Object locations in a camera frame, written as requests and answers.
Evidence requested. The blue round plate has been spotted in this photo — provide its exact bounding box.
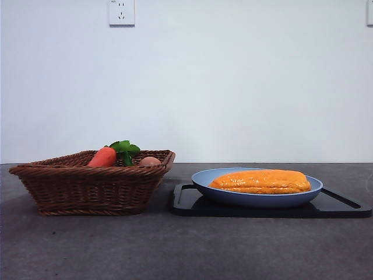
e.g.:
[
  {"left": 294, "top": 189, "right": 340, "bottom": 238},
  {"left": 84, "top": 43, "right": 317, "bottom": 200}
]
[{"left": 191, "top": 167, "right": 323, "bottom": 209}]

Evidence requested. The yellow-orange corn cob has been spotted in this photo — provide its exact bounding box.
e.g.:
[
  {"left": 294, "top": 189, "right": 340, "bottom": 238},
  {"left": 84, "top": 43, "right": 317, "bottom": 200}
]
[{"left": 209, "top": 169, "right": 312, "bottom": 195}]

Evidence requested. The brown wicker basket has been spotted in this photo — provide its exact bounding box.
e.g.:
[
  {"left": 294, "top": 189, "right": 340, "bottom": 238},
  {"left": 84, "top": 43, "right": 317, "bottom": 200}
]
[{"left": 8, "top": 149, "right": 177, "bottom": 217}]

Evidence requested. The brown egg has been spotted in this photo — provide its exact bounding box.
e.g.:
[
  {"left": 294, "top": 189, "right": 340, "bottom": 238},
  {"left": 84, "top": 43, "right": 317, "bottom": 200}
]
[{"left": 138, "top": 156, "right": 162, "bottom": 167}]

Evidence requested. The orange carrot with green leaves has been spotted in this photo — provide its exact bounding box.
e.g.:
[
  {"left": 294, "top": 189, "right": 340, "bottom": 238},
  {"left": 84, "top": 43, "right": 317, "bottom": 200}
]
[{"left": 86, "top": 140, "right": 141, "bottom": 168}]

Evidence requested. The black rectangular tray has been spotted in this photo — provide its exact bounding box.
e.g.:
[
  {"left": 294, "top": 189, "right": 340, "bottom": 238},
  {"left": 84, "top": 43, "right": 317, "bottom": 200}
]
[{"left": 170, "top": 183, "right": 373, "bottom": 219}]

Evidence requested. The white wall power socket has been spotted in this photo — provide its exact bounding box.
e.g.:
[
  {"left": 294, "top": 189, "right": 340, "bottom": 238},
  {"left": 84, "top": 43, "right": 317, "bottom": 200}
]
[{"left": 108, "top": 0, "right": 136, "bottom": 28}]

